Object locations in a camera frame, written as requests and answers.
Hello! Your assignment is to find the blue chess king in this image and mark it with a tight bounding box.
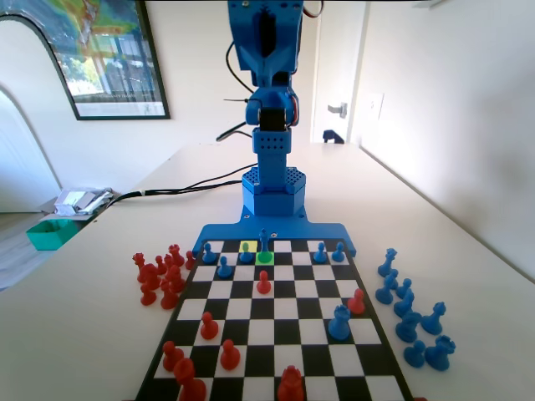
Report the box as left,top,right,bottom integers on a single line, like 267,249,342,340
257,227,271,266

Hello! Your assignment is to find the red chess rook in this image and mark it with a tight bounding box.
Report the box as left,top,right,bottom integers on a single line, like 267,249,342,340
168,243,186,268

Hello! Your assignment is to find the blue chess rook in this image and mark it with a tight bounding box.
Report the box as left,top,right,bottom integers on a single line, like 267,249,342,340
327,304,352,342
424,334,457,372

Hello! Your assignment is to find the blue chess bishop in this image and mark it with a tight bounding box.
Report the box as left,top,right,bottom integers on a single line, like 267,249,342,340
393,287,416,319
374,269,400,306

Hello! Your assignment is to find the red piece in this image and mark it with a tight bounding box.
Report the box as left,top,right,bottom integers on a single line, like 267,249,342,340
276,365,306,401

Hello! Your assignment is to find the red chess bishop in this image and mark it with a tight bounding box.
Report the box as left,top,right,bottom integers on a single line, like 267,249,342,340
172,357,208,401

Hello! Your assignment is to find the black white chessboard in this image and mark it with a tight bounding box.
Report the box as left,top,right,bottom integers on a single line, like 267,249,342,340
133,237,415,401

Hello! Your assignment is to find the white door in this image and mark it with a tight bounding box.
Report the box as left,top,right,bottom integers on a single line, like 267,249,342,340
310,0,369,145

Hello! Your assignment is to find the cardboard box with papers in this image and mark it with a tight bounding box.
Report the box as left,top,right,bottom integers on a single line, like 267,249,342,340
39,186,116,223

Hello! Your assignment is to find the black framed map poster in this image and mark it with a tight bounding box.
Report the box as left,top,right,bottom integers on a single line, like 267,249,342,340
0,0,172,122

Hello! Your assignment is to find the green plastic box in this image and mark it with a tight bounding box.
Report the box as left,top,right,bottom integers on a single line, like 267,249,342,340
25,219,77,252

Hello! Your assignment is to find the white arched furniture panel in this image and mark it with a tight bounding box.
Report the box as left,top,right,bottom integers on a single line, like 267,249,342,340
0,13,80,215

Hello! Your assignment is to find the black table cable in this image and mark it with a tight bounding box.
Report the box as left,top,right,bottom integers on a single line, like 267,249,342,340
94,164,254,214
94,179,246,214

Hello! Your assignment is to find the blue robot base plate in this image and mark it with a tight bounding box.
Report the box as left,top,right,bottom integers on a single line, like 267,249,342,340
199,210,357,258

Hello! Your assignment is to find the silver door handle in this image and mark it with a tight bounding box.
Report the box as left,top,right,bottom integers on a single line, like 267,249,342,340
327,100,349,120

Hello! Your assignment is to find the white light switch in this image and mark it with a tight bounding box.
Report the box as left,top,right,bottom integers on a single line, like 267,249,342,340
367,92,385,123

